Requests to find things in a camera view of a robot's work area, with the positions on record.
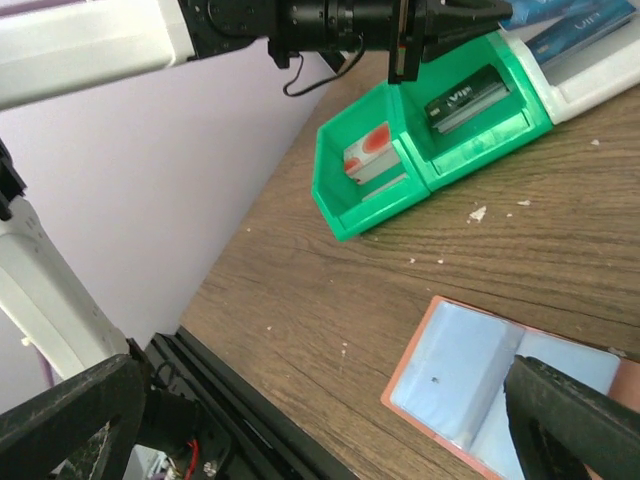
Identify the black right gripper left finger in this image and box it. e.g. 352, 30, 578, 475
1, 354, 146, 479

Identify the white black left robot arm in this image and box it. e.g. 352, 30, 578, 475
1, 1, 512, 379

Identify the white plastic bin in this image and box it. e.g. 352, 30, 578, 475
501, 15, 639, 125

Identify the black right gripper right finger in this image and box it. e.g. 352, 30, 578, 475
504, 355, 639, 479

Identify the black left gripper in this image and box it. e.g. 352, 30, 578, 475
388, 0, 513, 84

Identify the black VIP card stack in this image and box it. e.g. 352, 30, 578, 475
424, 65, 510, 134

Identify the green front plastic bin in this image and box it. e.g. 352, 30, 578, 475
312, 83, 429, 241

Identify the blue card stack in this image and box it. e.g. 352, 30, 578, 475
526, 3, 636, 66

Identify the red white card stack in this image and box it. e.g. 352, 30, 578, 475
343, 122, 401, 184

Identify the green middle plastic bin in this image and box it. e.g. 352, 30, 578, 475
389, 33, 552, 192

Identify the green plastic bin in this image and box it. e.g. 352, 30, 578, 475
389, 33, 552, 192
312, 83, 429, 241

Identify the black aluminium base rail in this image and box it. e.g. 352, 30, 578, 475
130, 330, 356, 479

